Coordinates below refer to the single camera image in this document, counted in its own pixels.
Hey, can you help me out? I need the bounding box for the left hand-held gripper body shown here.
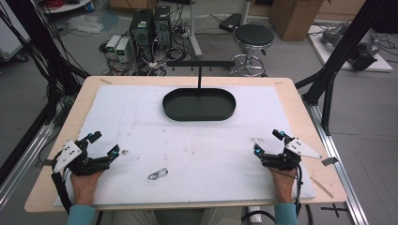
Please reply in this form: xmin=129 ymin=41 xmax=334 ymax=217
xmin=51 ymin=139 xmax=112 ymax=177

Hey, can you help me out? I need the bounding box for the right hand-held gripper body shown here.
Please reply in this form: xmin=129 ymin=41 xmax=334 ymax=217
xmin=260 ymin=137 xmax=323 ymax=172

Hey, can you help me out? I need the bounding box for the person's right hand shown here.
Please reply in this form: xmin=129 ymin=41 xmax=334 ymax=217
xmin=268 ymin=166 xmax=299 ymax=205

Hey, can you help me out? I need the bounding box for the person's left hand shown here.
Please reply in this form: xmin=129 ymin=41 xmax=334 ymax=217
xmin=69 ymin=170 xmax=105 ymax=207

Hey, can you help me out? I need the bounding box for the grey tape piece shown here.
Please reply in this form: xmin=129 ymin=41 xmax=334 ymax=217
xmin=321 ymin=157 xmax=340 ymax=167
xmin=34 ymin=158 xmax=56 ymax=169

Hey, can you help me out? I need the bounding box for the thin wooden stick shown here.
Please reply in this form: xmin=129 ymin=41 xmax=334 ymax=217
xmin=310 ymin=176 xmax=335 ymax=200

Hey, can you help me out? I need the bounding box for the small metal clip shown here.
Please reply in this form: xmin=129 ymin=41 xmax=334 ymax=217
xmin=147 ymin=167 xmax=170 ymax=182

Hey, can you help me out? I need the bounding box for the white foam board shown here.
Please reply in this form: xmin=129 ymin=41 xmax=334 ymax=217
xmin=53 ymin=84 xmax=316 ymax=208

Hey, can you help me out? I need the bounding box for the white tube under table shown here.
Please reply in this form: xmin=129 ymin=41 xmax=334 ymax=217
xmin=247 ymin=205 xmax=264 ymax=224

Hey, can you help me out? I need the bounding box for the black jewelry stand with tray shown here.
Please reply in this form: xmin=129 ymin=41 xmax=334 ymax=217
xmin=161 ymin=59 xmax=237 ymax=123

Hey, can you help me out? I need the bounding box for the grey power supply unit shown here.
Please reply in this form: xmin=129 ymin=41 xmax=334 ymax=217
xmin=105 ymin=34 xmax=122 ymax=61
xmin=115 ymin=37 xmax=131 ymax=64

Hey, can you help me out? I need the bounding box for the black round stool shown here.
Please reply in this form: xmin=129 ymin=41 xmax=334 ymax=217
xmin=229 ymin=23 xmax=276 ymax=78

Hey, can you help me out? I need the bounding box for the white platform board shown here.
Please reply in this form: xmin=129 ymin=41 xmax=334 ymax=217
xmin=307 ymin=23 xmax=394 ymax=73

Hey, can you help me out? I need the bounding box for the clear plastic bag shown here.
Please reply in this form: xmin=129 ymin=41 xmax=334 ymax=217
xmin=67 ymin=14 xmax=105 ymax=35

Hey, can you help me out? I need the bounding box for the black computer tower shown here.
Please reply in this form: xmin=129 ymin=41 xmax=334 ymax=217
xmin=129 ymin=8 xmax=155 ymax=64
xmin=153 ymin=5 xmax=173 ymax=50

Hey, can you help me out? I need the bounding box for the brown cardboard box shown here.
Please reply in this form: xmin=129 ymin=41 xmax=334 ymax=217
xmin=268 ymin=0 xmax=327 ymax=42

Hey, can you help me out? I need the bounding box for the black flat case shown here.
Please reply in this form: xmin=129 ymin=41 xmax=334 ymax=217
xmin=218 ymin=12 xmax=243 ymax=34

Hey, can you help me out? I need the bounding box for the grey machine on platform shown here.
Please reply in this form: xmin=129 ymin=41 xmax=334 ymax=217
xmin=320 ymin=22 xmax=383 ymax=72

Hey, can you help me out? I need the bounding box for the white desk leg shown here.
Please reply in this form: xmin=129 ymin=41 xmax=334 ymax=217
xmin=187 ymin=0 xmax=204 ymax=59

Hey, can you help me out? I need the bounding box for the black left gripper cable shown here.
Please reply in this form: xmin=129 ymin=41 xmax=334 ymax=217
xmin=51 ymin=152 xmax=73 ymax=216

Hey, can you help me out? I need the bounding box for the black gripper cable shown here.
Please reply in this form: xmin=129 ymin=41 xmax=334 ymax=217
xmin=294 ymin=163 xmax=305 ymax=218
xmin=51 ymin=152 xmax=73 ymax=216

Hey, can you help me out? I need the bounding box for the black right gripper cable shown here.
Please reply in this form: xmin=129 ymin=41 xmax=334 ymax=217
xmin=294 ymin=163 xmax=305 ymax=218

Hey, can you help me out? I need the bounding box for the aluminium rail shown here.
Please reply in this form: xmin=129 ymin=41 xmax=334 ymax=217
xmin=302 ymin=99 xmax=371 ymax=225
xmin=0 ymin=123 xmax=57 ymax=211

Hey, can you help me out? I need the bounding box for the black metal frame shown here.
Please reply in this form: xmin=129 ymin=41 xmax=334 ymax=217
xmin=0 ymin=0 xmax=92 ymax=187
xmin=294 ymin=0 xmax=398 ymax=137

